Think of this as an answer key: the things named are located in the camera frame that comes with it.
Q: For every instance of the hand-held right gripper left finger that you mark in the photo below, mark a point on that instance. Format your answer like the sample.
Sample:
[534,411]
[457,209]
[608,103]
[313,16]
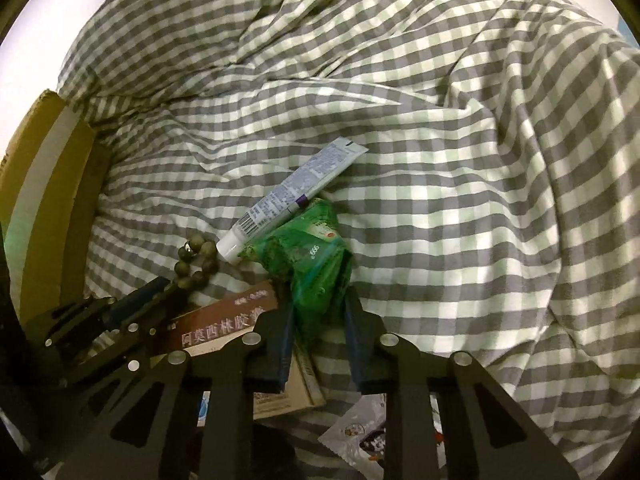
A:
[285,340]

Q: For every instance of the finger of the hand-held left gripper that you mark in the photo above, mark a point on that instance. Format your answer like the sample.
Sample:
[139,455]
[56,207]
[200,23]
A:
[135,300]
[125,350]

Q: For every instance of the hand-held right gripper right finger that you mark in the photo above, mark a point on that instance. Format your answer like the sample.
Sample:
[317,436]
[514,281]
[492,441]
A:
[355,345]

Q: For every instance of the green sachet bag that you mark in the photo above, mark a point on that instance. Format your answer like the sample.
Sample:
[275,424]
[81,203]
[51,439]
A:
[310,260]

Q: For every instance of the brown cardboard box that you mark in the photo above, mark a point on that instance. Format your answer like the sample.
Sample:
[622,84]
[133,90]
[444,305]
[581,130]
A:
[50,185]

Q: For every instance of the brown yellow medicine box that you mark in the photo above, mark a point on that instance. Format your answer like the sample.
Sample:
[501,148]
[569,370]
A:
[220,320]

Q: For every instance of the white snack packet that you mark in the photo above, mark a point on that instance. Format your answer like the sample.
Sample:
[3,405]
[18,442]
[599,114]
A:
[360,435]

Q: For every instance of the blue white tissue pack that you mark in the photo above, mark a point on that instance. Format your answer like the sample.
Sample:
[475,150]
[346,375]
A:
[204,410]

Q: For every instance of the white ointment tube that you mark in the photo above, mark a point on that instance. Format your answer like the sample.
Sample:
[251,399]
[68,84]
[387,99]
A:
[295,190]

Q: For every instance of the grey white checked blanket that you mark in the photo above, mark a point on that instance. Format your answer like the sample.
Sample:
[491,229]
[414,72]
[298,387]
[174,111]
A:
[450,160]

